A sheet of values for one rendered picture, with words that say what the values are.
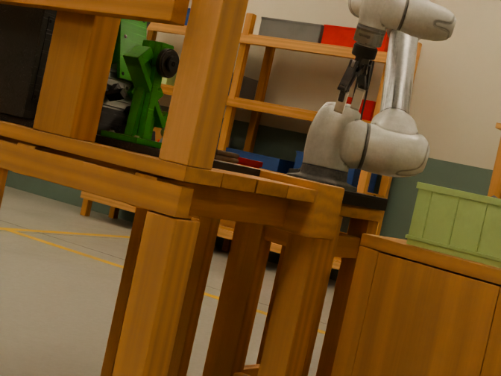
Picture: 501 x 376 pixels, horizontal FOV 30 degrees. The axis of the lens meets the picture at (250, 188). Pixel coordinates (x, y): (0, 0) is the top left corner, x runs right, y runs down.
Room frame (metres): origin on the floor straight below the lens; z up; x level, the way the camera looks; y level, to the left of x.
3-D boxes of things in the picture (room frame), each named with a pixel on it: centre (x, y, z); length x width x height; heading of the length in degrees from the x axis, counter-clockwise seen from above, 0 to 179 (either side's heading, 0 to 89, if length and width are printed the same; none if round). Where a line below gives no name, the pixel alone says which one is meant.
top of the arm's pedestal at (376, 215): (3.07, -0.22, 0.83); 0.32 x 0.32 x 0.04; 55
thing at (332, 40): (8.72, 0.22, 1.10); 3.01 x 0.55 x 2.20; 58
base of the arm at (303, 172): (3.08, -0.21, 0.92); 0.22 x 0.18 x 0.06; 55
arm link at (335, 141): (3.07, -0.24, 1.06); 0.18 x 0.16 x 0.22; 91
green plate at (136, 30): (2.78, 0.46, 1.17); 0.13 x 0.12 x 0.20; 54
